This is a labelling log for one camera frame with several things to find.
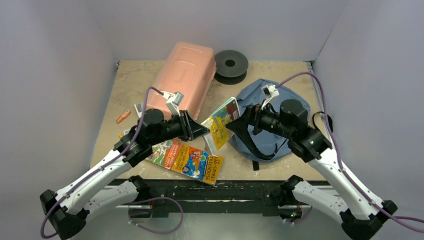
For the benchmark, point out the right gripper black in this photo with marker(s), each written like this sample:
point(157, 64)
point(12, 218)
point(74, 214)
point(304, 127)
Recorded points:
point(253, 117)

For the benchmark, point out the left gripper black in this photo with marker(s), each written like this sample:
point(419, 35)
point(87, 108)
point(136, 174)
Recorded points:
point(190, 129)

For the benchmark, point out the blue backpack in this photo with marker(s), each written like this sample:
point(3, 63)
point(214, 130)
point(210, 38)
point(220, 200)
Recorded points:
point(265, 145)

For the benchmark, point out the yellow illustrated book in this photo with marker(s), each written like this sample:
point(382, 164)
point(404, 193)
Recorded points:
point(216, 123)

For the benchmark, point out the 130-Storey Treehouse orange book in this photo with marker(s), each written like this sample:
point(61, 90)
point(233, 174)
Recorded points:
point(198, 164)

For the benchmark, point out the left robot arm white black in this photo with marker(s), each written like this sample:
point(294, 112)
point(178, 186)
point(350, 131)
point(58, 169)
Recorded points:
point(68, 210)

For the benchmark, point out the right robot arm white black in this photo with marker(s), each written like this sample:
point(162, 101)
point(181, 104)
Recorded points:
point(359, 211)

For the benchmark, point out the orange green Treehouse book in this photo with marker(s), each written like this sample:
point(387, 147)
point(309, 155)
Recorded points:
point(165, 154)

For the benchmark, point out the black filament spool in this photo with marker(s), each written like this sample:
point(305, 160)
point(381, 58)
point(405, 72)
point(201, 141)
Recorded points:
point(231, 67)

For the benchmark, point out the pink translucent plastic box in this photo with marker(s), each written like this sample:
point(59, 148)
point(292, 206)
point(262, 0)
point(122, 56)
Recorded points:
point(189, 69)

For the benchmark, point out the small red white box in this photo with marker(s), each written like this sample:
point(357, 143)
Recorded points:
point(125, 132)

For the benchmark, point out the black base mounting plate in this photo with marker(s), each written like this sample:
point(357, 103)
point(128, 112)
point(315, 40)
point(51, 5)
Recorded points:
point(265, 197)

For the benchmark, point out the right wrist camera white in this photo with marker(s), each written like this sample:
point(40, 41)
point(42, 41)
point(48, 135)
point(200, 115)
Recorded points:
point(270, 91)

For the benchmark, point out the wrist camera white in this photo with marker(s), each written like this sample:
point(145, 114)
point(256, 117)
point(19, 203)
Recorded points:
point(270, 91)
point(173, 101)

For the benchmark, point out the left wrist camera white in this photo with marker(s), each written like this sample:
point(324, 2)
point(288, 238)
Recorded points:
point(173, 101)

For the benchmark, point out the aluminium frame rail right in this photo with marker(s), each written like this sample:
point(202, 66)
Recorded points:
point(324, 109)

